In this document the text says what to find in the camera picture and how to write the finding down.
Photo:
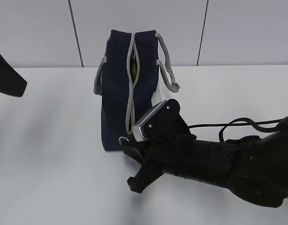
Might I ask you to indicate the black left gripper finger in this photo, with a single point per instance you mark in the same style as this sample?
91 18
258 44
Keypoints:
11 83

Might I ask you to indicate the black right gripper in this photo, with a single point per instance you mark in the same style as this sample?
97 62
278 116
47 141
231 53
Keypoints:
156 156

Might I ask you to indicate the navy lunch bag grey trim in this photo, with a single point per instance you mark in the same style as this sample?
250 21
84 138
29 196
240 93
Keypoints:
124 102

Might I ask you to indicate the yellow banana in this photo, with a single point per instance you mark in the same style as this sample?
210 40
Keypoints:
133 69

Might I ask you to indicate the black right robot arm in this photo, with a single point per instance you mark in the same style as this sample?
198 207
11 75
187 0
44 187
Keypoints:
254 169

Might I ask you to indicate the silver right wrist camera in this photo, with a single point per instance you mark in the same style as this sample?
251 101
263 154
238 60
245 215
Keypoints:
161 118

